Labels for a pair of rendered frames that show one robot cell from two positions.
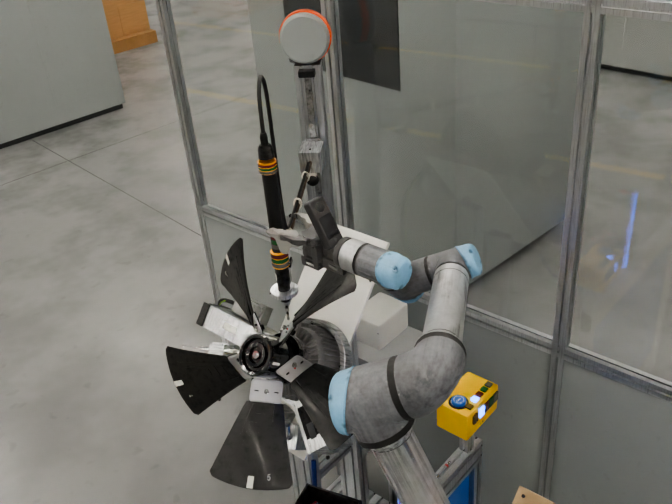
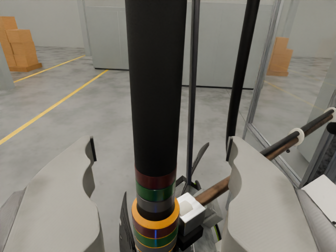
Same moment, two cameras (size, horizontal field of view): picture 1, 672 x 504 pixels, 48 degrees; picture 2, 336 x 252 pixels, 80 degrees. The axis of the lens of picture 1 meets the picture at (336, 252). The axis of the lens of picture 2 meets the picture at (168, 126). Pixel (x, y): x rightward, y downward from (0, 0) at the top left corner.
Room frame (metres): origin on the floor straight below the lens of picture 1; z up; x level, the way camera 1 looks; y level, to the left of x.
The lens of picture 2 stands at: (1.48, 0.04, 1.71)
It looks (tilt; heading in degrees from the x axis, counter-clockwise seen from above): 28 degrees down; 44
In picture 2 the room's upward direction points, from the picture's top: 2 degrees clockwise
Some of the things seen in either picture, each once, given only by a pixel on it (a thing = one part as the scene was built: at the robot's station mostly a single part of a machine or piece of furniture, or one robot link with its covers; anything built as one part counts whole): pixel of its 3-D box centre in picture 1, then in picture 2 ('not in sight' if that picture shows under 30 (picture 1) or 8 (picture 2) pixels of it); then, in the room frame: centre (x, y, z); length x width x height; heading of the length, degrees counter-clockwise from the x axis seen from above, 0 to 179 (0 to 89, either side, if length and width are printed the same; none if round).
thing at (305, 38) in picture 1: (305, 36); not in sight; (2.28, 0.03, 1.88); 0.17 x 0.15 x 0.16; 47
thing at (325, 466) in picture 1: (329, 459); not in sight; (1.82, 0.09, 0.56); 0.19 x 0.04 x 0.04; 137
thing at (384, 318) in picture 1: (376, 318); not in sight; (2.12, -0.12, 0.91); 0.17 x 0.16 x 0.11; 137
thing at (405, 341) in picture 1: (389, 346); not in sight; (2.05, -0.16, 0.84); 0.36 x 0.24 x 0.03; 47
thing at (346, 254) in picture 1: (355, 255); not in sight; (1.41, -0.04, 1.63); 0.08 x 0.05 x 0.08; 137
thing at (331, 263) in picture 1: (327, 248); not in sight; (1.46, 0.02, 1.62); 0.12 x 0.08 x 0.09; 47
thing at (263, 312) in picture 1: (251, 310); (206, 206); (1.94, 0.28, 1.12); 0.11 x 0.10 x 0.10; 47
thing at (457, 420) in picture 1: (467, 406); not in sight; (1.54, -0.33, 1.02); 0.16 x 0.10 x 0.11; 137
